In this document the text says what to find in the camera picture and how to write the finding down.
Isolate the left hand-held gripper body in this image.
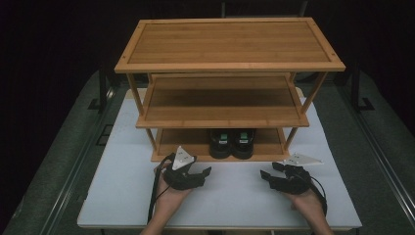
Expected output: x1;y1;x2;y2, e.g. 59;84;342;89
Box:
161;145;207;192

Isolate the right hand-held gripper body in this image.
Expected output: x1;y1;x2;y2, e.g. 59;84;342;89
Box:
269;153;324;196

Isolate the black sandal with teal straps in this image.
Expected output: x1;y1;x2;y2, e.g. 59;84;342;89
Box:
208;128;234;161

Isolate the pair of black shoes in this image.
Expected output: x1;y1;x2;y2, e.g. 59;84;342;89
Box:
231;128;256;161

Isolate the wooden three-tier shoe rack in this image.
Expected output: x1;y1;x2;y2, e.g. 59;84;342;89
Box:
114;17;346;164

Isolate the person's left hand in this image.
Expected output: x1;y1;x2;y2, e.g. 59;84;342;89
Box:
154;162;194;215

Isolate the person's right hand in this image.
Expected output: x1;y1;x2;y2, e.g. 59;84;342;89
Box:
282;188;328;223

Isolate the black metal stand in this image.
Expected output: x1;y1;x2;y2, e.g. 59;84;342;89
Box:
349;62;376;113
87;63;113;114

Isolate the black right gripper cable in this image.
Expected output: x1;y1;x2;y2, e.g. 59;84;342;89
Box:
301;174;329;217

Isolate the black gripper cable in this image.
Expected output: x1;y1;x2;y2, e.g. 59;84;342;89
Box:
147;152;175;225
301;174;329;217

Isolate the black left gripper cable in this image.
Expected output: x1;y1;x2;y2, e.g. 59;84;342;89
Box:
147;152;175;225

